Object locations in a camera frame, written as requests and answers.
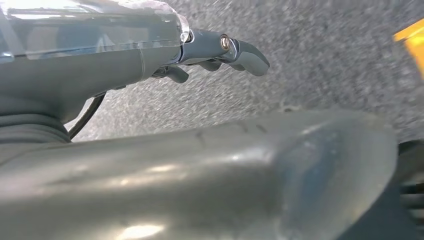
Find yellow floor tape square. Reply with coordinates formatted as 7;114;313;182
392;18;424;80

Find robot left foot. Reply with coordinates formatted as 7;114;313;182
334;139;424;240

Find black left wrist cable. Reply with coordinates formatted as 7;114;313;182
67;92;107;140

